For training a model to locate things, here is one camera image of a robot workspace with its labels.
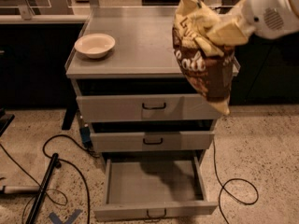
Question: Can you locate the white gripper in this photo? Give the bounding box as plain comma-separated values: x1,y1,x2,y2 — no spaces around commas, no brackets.
206,0,299,46

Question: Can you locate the brown chip bag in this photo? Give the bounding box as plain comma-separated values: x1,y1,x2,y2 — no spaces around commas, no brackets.
172,0,235,115

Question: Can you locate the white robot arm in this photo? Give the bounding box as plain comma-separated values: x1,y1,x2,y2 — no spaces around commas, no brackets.
206,0,299,46

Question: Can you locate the top grey drawer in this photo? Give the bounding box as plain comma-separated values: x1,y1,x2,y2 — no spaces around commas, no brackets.
77,94,221,122

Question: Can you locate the grey drawer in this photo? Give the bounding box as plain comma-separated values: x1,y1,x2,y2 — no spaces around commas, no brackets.
94,154,218,221
91,131,214,152
77,94,221,122

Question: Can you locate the middle grey drawer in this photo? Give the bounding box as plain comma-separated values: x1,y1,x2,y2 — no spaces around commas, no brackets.
91,131,214,152

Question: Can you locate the grey drawer cabinet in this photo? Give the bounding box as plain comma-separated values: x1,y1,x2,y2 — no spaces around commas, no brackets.
64,6,241,173

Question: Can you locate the bottom grey drawer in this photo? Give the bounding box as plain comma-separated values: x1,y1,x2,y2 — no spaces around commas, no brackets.
94,154,218,221

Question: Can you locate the white bowl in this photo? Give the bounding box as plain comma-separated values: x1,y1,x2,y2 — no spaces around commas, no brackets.
74,34,115,59

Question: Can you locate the blue power adapter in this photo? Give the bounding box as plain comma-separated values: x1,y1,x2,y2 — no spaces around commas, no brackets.
79,127,92,148

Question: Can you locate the black bar on floor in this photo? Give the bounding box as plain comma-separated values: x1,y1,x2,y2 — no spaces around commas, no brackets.
25,153,59,224

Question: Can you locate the white tube on floor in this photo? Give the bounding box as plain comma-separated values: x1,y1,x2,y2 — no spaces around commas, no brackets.
0,186,39,195

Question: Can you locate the black cable on right floor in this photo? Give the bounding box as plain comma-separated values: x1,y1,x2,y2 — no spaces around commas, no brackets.
212,140,260,224

